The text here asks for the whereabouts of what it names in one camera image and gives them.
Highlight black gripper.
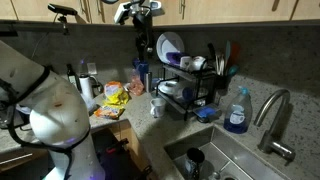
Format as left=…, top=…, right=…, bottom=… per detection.
left=132, top=9, right=155, bottom=64

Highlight plain white mug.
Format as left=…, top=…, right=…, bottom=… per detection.
left=149, top=97, right=167, bottom=119

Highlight white mug with dark print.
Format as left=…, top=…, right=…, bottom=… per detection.
left=191, top=55, right=208, bottom=72

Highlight black mug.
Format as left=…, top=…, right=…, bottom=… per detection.
left=184, top=147, right=206, bottom=180

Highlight black countertop appliance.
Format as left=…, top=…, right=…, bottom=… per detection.
left=0, top=99, right=32, bottom=130

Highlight blue container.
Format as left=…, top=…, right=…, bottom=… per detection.
left=132, top=58, right=150, bottom=84

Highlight steel tumbler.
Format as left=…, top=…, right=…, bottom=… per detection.
left=144, top=71, right=154, bottom=93

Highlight clear bag with pink snacks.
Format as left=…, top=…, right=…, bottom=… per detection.
left=128, top=69, right=145, bottom=97

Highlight purple bowl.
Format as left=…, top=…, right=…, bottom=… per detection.
left=165, top=51, right=188, bottom=67

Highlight white bowl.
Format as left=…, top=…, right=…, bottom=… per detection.
left=157, top=79, right=181, bottom=96

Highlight small white cup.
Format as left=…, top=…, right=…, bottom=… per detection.
left=179, top=55, right=193, bottom=70

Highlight yellow snack bag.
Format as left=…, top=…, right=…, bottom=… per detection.
left=103, top=80, right=130, bottom=107

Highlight white paper towel roll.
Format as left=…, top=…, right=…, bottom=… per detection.
left=78, top=73, right=95, bottom=101

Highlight orange snack bag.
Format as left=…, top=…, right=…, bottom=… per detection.
left=93, top=103, right=126, bottom=120

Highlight black spatula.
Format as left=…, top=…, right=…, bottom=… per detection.
left=207, top=42, right=218, bottom=64

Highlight dark glass bottle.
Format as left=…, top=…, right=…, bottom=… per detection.
left=65, top=63, right=81, bottom=92

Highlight wooden utensils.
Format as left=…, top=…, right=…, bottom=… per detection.
left=214, top=53, right=225, bottom=76

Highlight black utensil holder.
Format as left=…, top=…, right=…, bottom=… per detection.
left=215, top=73, right=232, bottom=91

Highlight teal spatula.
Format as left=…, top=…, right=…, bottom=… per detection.
left=223, top=40, right=232, bottom=71

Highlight blue sponge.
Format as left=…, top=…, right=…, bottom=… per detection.
left=196, top=106, right=218, bottom=119

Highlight open wooden cabinet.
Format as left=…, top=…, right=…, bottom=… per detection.
left=89, top=119, right=155, bottom=180

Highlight red spatula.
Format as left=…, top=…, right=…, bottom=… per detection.
left=229, top=43, right=241, bottom=69

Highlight dark sponge tray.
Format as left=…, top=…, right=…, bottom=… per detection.
left=193, top=103, right=223, bottom=124

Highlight blue dish soap bottle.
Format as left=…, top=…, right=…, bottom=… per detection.
left=223, top=85, right=253, bottom=135

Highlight stainless steel sink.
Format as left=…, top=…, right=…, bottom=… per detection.
left=163, top=125, right=288, bottom=180

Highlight metal spoon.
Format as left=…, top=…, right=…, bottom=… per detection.
left=209, top=161, right=232, bottom=180

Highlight steel curved faucet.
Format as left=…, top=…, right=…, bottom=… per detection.
left=253, top=88, right=297, bottom=163

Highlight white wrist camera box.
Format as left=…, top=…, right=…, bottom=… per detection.
left=114, top=2, right=132, bottom=25

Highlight white wall outlet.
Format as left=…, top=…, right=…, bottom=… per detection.
left=86, top=62, right=98, bottom=76

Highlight black wire dish rack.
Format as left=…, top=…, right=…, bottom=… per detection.
left=155, top=61, right=222, bottom=122

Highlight metal cabinet handle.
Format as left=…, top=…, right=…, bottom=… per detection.
left=178, top=0, right=186, bottom=15

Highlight teal handled utensil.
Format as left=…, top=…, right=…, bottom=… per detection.
left=227, top=64, right=240, bottom=77

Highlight black camera on stand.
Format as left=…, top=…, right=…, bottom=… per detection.
left=47, top=3, right=78, bottom=36

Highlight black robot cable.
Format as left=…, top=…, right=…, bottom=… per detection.
left=0, top=66, right=92, bottom=155

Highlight metal drawer handle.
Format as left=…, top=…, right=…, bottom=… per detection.
left=0, top=153, right=34, bottom=166

